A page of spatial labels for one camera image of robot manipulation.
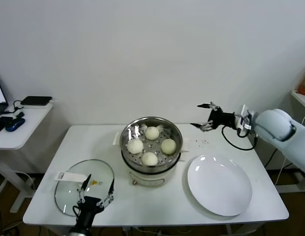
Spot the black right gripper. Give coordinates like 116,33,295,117
190,101,236,132

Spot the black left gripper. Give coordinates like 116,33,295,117
75,174,116,231

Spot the white steamed baozi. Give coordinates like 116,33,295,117
141,151,159,167
127,139,144,154
160,138,177,155
145,126,160,141

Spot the stainless steel steamer basket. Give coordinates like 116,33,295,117
120,116,183,174

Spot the white round plate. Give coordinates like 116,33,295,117
187,154,253,217

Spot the white shelf unit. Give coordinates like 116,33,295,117
290,90,305,195

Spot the white side desk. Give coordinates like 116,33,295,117
0,100,55,213

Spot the blue computer mouse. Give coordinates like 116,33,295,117
5,118,27,132

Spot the black flat device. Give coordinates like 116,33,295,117
21,96,54,106

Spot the black smartphone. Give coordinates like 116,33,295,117
0,116,14,136

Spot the black laptop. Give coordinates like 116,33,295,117
0,70,9,119

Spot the glass lid with white handle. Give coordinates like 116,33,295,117
53,159,116,217

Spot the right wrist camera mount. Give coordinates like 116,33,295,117
235,104,255,131

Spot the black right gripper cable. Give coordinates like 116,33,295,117
221,124,258,151

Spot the black desk cable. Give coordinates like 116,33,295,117
4,99,26,114

